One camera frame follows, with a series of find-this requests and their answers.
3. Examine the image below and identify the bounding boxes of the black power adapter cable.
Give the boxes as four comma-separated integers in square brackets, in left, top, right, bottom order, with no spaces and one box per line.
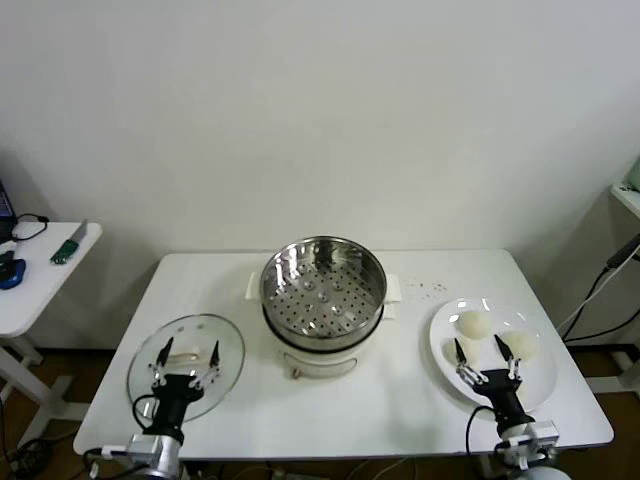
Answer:
[555,233,640,344]

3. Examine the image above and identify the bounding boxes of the green handled knife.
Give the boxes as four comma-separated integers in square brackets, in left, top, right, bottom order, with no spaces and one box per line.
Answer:
[48,219,89,266]

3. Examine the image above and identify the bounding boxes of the white electric cooking pot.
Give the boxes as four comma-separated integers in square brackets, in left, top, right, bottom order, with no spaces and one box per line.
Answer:
[244,269,404,382]

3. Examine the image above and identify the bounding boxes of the white round plate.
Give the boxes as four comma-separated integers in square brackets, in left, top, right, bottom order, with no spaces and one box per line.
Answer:
[428,297,559,414]

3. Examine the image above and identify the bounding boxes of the black floor cable bundle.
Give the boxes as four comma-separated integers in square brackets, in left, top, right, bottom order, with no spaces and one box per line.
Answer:
[0,439,54,476]

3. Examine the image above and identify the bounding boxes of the white side table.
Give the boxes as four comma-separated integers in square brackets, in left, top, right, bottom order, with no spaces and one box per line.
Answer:
[0,221,104,451]

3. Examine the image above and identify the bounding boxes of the round glass pot lid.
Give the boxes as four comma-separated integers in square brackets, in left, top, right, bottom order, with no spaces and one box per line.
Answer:
[125,313,246,424]

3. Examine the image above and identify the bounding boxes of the white power strip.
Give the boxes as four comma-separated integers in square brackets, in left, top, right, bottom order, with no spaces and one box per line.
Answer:
[264,463,311,480]

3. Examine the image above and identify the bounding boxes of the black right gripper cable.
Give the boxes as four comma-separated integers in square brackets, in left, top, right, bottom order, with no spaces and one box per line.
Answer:
[466,404,501,454]

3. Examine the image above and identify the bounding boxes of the white shelf unit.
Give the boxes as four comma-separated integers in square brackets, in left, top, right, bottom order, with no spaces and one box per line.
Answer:
[608,182,640,221]

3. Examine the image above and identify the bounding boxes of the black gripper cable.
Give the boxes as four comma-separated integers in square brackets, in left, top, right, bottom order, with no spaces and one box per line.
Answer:
[466,404,501,454]
[132,393,161,434]

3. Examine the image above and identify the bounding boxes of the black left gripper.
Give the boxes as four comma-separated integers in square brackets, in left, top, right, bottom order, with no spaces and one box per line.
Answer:
[143,336,224,436]

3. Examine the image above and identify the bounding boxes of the blue computer mouse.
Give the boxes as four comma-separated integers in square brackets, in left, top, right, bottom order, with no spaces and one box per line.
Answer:
[0,252,27,291]

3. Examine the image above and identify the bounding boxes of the dark laptop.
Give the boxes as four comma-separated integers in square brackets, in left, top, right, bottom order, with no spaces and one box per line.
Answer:
[0,179,16,241]

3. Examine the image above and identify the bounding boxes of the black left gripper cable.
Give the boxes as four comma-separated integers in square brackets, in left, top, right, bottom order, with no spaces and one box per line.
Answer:
[132,393,161,434]

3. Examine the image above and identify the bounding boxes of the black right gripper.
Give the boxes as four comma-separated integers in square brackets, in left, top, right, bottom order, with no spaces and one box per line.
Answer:
[452,333,537,429]

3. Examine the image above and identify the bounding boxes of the thin black looped cable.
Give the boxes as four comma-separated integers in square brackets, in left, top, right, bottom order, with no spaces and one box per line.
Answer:
[10,213,50,242]

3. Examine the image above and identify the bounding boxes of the stainless steel steamer basket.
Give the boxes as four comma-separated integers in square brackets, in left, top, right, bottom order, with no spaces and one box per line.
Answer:
[258,235,389,350]

